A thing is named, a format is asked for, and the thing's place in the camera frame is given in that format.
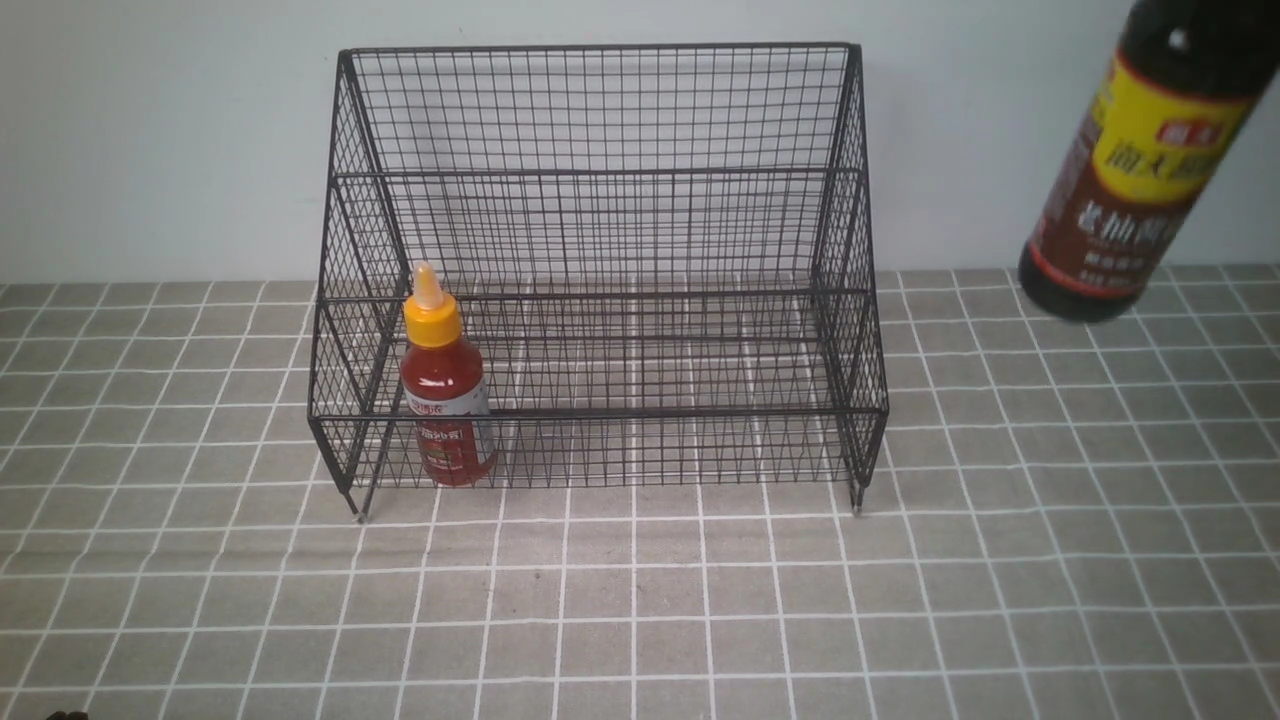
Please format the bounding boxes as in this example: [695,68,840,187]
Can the dark soy sauce bottle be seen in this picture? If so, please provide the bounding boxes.
[1018,1,1277,323]

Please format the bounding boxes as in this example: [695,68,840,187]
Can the red sauce bottle yellow cap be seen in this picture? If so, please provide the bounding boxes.
[399,261,497,487]

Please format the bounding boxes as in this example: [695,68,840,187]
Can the black wire mesh shelf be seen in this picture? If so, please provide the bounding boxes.
[307,42,890,521]

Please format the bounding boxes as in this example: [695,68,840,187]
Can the grey checkered tablecloth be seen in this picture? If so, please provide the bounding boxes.
[3,265,1277,719]

